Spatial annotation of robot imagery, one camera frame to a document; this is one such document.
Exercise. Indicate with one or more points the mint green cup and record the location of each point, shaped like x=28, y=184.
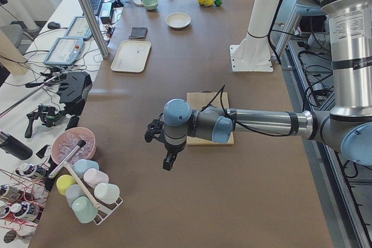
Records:
x=84, y=209

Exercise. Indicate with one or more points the yellow lemon right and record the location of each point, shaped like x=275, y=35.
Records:
x=209, y=3

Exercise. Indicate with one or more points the grey cup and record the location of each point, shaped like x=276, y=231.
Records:
x=73, y=192

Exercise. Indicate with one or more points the far teach pendant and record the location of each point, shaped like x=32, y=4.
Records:
x=79, y=28

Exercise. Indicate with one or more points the green lime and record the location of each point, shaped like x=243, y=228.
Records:
x=218, y=3

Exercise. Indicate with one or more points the small bottle with label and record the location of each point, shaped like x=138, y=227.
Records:
x=32, y=171

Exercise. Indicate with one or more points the near teach pendant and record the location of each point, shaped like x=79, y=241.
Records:
x=64, y=51

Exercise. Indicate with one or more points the cream rectangular tray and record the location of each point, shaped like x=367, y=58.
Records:
x=131, y=56

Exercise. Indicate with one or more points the teach pendant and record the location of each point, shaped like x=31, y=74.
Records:
x=64, y=51
x=79, y=28

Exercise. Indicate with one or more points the pink cup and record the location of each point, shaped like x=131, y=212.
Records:
x=93, y=177

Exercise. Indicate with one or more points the pink bowl with ice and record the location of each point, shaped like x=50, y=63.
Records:
x=68, y=140

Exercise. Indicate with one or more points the blue cup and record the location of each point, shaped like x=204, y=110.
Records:
x=82, y=165

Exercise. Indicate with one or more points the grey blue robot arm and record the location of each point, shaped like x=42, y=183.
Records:
x=346, y=128

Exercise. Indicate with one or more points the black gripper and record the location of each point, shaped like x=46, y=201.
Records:
x=172, y=150

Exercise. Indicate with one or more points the dark grey folded cloth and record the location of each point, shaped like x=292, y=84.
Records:
x=138, y=32

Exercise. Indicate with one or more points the aluminium frame post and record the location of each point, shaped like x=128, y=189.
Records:
x=96, y=32

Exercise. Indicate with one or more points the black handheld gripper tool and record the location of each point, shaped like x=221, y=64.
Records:
x=49, y=116

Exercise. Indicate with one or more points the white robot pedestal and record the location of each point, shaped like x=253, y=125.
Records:
x=253, y=53

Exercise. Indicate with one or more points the metal muddler rod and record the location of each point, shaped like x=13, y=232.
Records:
x=54, y=172

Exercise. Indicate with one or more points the cream shallow bowl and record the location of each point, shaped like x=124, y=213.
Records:
x=178, y=20

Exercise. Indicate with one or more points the yellow cup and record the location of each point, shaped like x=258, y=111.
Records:
x=64, y=182

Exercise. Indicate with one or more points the black computer mouse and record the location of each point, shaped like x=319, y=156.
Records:
x=53, y=25

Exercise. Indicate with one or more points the light green bowl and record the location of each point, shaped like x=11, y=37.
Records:
x=150, y=5

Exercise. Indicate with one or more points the white cup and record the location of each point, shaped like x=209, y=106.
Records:
x=107, y=193

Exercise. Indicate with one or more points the black power adapter box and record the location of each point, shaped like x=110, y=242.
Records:
x=106, y=14

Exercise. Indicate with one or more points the white cup rack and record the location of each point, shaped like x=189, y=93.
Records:
x=106, y=210

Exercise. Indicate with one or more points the black thermos bottle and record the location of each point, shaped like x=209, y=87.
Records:
x=14, y=147

